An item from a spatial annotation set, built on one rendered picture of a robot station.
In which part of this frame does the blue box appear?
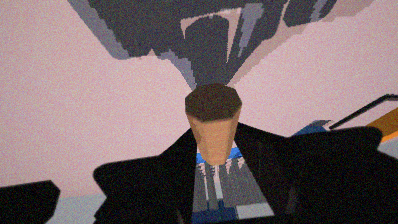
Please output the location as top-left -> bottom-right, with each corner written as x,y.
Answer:
292,126 -> 327,136

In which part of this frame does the blue flat strip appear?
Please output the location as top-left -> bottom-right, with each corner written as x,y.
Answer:
196,147 -> 243,164

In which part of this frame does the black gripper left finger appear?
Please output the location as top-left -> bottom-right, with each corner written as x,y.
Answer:
92,127 -> 197,224

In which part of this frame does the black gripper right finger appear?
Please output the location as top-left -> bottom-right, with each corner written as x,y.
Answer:
234,122 -> 383,215

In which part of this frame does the orange rectangular bar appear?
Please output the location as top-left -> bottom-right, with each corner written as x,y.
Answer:
366,107 -> 398,142

